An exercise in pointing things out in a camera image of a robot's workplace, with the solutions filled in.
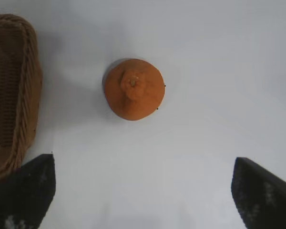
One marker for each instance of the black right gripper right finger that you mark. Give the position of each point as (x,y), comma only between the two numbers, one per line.
(264,198)

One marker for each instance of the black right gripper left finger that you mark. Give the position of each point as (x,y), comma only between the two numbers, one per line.
(21,195)

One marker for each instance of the brown woven wicker basket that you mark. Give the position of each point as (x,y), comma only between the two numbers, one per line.
(12,83)

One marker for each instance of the knobby orange fruit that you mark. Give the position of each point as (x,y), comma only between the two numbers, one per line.
(133,95)

